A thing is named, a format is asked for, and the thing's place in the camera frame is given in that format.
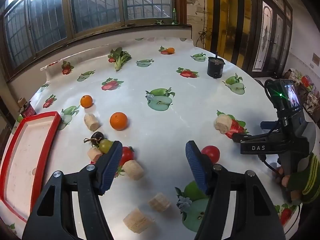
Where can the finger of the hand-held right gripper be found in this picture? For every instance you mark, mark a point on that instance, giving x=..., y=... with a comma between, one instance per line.
x=241, y=137

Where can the printed cushion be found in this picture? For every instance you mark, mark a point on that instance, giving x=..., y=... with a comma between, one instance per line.
x=306, y=87

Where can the green grape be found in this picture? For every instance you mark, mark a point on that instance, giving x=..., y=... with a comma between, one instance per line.
x=105, y=146

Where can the red rimmed white tray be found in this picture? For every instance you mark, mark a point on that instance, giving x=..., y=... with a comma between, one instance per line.
x=25, y=160

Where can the gold curtain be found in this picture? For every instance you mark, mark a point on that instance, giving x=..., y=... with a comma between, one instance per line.
x=225, y=25

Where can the beige bread chunk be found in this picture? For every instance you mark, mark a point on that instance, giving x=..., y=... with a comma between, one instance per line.
x=138, y=220
x=134, y=170

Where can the fruit print tablecloth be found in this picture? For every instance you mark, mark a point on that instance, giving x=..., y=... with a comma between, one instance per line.
x=155, y=135

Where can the black cylindrical device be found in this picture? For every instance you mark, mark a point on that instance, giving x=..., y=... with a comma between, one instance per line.
x=215, y=67

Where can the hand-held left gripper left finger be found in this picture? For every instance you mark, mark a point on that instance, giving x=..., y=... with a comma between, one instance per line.
x=111, y=166

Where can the red tomato with stem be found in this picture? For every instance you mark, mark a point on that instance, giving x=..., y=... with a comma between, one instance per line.
x=127, y=155

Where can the orange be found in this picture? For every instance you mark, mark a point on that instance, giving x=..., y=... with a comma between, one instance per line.
x=86, y=101
x=118, y=121

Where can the green bottle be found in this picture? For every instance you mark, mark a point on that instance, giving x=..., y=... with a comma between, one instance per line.
x=174, y=16

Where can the beige bread chunk near tomato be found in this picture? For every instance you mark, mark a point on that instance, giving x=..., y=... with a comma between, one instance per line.
x=134, y=170

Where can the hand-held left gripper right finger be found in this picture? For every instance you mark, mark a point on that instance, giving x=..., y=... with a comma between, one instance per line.
x=197, y=168

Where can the green leafy vegetable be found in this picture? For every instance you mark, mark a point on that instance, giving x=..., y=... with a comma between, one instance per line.
x=121, y=58

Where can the barred window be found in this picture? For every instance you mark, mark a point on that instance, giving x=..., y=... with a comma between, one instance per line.
x=95, y=5

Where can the beige bread chunk bottom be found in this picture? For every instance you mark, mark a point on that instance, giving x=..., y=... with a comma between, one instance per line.
x=138, y=220

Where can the glass panel door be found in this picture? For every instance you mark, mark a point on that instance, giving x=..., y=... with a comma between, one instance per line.
x=272, y=35

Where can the person's right hand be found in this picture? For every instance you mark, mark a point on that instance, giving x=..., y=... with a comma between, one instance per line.
x=306, y=180

